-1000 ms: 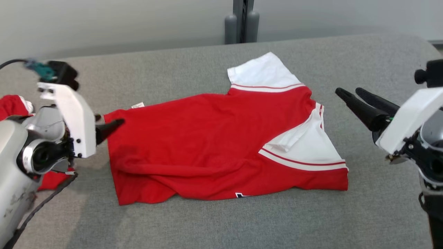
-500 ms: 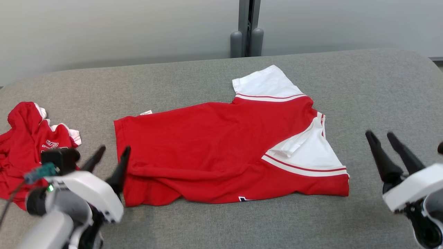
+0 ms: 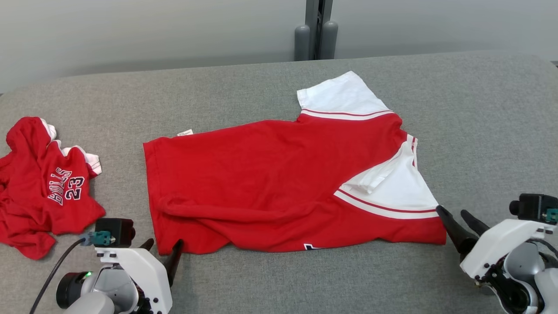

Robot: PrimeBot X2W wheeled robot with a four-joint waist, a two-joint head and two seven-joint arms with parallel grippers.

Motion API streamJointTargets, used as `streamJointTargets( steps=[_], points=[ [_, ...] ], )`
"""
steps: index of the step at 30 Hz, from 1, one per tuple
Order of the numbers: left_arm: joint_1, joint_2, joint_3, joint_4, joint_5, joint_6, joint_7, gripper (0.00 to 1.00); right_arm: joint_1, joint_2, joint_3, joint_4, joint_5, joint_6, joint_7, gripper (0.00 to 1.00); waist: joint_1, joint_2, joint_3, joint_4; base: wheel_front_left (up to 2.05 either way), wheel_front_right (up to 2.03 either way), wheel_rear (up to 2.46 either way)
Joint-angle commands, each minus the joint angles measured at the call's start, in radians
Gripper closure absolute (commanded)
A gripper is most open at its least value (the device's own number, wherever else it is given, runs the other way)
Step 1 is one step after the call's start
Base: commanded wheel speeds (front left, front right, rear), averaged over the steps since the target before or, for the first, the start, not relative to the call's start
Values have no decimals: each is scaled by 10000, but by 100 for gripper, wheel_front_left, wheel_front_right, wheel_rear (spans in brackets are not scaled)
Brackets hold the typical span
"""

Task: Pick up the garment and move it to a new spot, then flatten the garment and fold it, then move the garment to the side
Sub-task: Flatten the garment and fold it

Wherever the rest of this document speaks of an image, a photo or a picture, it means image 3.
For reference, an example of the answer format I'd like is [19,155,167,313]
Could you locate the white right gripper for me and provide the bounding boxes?
[436,205,554,280]

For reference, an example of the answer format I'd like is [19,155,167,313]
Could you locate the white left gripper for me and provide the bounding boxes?
[95,238,184,314]

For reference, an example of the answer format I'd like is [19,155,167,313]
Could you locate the red t-shirt with white sleeves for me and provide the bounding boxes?
[143,71,447,256]

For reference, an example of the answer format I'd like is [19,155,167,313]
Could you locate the red Bulls 23 garment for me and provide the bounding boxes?
[0,116,106,260]

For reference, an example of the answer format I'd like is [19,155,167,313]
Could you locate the teal left camera connector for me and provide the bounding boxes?
[80,231,116,247]

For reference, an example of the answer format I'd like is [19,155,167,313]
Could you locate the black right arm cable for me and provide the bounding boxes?
[530,238,558,259]

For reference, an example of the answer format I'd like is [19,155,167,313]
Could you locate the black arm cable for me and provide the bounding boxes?
[30,238,88,314]
[530,238,558,259]

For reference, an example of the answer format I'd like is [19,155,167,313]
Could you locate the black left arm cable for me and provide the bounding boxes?
[30,238,88,314]

